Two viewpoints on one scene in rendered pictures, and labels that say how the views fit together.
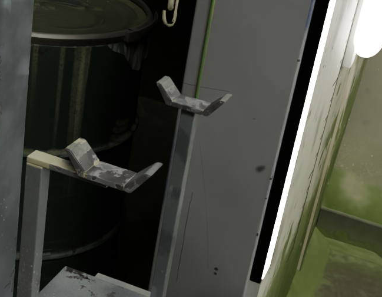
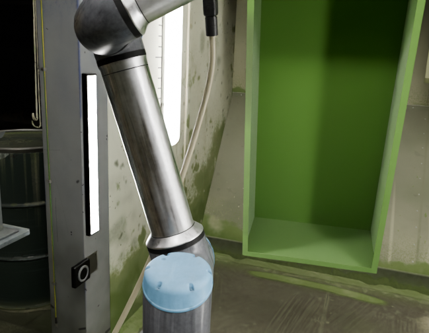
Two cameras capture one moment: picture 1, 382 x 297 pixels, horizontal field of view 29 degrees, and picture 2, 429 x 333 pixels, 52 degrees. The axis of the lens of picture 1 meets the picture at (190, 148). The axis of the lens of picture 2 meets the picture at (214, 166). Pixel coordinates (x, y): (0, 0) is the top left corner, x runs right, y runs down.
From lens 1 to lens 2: 0.89 m
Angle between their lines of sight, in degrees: 12
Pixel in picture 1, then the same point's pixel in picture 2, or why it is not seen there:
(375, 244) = (228, 250)
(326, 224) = not seen: hidden behind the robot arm
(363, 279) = (219, 267)
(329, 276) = not seen: hidden behind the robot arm
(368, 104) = (219, 180)
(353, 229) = (216, 244)
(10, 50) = not seen: outside the picture
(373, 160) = (223, 207)
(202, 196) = (59, 199)
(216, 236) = (68, 216)
